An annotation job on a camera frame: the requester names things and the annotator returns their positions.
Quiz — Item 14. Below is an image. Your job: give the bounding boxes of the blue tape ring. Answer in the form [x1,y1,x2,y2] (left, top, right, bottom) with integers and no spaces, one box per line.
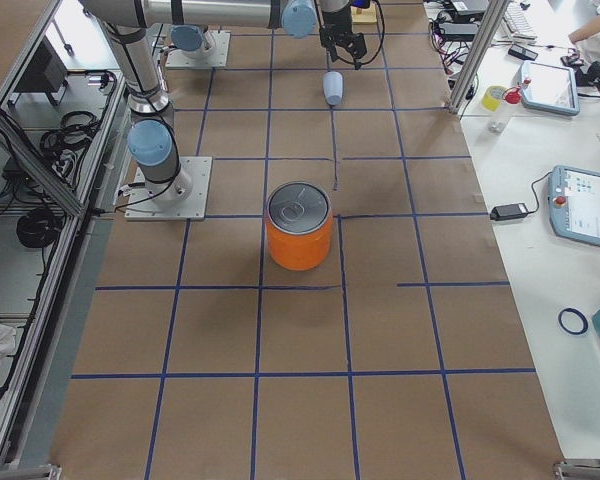
[558,308,589,336]

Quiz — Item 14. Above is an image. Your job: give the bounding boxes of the near blue teach pendant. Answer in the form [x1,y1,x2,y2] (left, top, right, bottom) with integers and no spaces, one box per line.
[548,165,600,247]

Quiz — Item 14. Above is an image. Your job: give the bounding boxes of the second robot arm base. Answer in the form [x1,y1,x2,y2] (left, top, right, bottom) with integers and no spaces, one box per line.
[170,25,214,58]

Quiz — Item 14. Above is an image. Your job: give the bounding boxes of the yellow tape roll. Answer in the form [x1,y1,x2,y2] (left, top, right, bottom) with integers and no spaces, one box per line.
[481,85,507,112]

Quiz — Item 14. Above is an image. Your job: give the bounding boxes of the wooden cup rack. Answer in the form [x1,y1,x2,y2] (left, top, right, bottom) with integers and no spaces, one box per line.
[351,0,377,25]

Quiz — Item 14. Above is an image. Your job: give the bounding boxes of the blue teach pendant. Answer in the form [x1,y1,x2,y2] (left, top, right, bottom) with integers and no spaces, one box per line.
[548,165,600,247]
[518,60,580,116]

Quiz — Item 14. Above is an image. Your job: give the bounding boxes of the far blue teach pendant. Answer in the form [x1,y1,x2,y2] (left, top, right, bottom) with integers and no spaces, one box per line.
[518,60,580,116]

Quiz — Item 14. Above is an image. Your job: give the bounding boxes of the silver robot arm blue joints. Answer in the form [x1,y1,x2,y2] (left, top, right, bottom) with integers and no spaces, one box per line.
[82,1,322,195]

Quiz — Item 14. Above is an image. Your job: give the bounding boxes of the orange can silver lid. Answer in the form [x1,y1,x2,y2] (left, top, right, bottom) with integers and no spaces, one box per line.
[265,181,333,271]

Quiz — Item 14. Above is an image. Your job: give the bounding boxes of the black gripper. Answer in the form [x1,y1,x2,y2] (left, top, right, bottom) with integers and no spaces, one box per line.
[318,0,366,69]

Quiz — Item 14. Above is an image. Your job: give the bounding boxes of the black power adapter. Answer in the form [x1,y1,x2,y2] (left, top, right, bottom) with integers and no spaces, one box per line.
[489,203,529,221]

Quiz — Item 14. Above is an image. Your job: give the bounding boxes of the light blue plastic cup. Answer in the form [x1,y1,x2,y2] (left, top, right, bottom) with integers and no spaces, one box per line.
[322,71,344,106]

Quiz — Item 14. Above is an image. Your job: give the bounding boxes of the black smartphone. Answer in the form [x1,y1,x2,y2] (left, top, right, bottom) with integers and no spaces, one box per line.
[507,44,538,61]

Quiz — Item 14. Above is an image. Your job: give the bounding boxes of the red cap squeeze bottle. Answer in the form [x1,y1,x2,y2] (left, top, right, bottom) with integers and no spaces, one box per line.
[488,85,522,134]

